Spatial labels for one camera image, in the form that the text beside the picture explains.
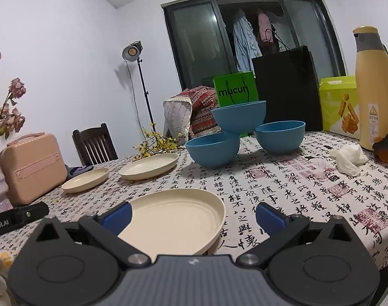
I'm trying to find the calligraphy printed tablecloth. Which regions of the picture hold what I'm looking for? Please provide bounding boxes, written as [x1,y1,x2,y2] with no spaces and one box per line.
[0,131,388,270]

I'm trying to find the pink hard suitcase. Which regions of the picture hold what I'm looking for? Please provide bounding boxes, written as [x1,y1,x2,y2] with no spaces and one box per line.
[0,133,68,205]

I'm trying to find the purple grey cloth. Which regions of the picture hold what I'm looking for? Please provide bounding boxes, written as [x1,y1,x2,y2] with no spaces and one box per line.
[66,165,94,179]

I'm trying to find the hanging light blue shirt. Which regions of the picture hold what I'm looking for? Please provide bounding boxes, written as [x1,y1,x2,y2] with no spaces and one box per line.
[233,9,262,72]

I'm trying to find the yellow-green snack box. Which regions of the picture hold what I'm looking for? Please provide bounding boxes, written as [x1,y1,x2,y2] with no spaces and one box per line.
[319,76,360,140]

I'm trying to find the blue bowl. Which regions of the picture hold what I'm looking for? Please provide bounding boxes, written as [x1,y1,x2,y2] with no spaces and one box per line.
[254,120,306,155]
[211,100,266,133]
[185,133,241,168]

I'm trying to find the hanging pink garment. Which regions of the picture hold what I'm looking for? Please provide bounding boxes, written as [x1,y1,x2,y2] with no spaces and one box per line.
[258,13,275,43]

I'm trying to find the dried pink roses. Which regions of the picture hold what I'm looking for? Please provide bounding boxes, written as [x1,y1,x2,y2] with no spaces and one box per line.
[0,44,26,152]

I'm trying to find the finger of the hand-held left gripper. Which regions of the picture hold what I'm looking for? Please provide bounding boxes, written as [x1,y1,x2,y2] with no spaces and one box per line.
[13,202,50,226]

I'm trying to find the studio light on stand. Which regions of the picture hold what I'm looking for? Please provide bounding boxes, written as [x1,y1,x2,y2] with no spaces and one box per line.
[122,41,158,134]

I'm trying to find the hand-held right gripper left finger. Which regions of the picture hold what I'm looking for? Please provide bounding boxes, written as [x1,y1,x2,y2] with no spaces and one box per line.
[36,201,151,269]

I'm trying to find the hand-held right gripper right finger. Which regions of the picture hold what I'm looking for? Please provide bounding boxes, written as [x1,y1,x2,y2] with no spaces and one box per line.
[238,201,352,269]

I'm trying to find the yellow flower branch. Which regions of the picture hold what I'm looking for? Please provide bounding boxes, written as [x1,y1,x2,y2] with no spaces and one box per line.
[132,123,185,161]

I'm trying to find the red patterned blanket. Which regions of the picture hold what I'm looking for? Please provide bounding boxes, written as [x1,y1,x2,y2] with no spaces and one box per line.
[175,86,222,139]

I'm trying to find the cream plate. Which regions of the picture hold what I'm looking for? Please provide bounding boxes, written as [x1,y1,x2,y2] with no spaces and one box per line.
[119,152,179,181]
[62,167,110,193]
[117,188,226,256]

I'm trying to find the dark sliding glass door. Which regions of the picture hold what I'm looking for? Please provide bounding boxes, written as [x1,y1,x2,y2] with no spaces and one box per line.
[161,0,347,96]

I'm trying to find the black orange plastic lid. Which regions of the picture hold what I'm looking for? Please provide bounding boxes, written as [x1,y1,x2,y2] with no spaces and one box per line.
[372,132,388,164]

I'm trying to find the green paper bag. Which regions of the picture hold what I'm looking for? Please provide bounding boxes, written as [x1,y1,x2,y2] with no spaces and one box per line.
[212,71,259,137]

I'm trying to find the crumpled white tissue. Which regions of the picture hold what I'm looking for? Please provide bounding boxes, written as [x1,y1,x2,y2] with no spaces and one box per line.
[328,144,369,177]

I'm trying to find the beige thermos bottle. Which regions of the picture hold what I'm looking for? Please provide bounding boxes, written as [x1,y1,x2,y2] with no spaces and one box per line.
[353,26,388,151]

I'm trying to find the black paper bag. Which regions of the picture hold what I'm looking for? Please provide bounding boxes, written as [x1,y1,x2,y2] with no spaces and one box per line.
[251,29,324,133]

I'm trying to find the dark wooden chair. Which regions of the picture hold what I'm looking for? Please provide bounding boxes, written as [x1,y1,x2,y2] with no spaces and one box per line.
[72,123,118,166]

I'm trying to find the white quilted cloth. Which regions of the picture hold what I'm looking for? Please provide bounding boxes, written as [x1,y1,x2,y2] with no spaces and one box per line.
[163,96,193,145]

